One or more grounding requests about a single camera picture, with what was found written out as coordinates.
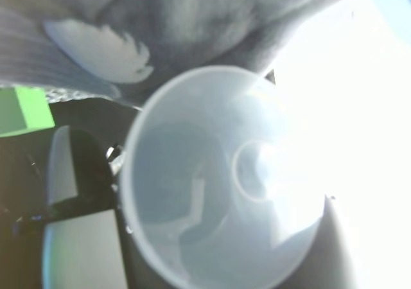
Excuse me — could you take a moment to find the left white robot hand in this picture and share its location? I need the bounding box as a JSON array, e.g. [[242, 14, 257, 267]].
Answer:
[[41, 98, 357, 289]]

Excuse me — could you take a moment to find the large clear plastic syringe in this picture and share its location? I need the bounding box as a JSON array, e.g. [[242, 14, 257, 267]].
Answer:
[[119, 66, 328, 289]]

